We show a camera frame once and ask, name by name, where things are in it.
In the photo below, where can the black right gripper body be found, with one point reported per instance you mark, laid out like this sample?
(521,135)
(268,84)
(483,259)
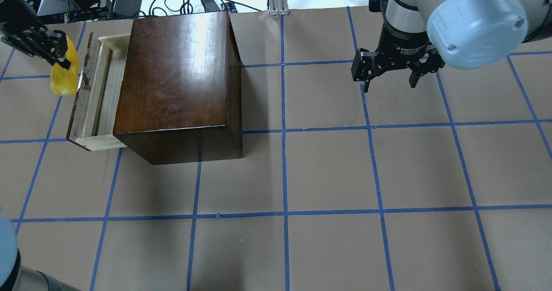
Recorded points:
(402,44)

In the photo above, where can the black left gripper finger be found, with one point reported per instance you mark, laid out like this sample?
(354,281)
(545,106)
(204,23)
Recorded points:
(52,46)

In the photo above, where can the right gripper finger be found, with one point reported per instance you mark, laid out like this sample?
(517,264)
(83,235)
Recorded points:
(432,64)
(363,67)

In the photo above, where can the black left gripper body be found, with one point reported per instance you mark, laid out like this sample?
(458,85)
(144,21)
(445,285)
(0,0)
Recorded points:
(31,41)

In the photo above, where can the yellow corn cob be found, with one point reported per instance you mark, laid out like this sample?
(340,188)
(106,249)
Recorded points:
(64,82)

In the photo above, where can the light wood drawer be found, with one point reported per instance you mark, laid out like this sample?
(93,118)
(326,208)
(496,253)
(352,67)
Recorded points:
(96,100)

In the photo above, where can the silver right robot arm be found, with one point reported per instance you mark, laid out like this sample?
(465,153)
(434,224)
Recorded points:
(468,34)

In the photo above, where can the dark brown wooden cabinet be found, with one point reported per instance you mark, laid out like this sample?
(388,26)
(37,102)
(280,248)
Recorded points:
(180,99)

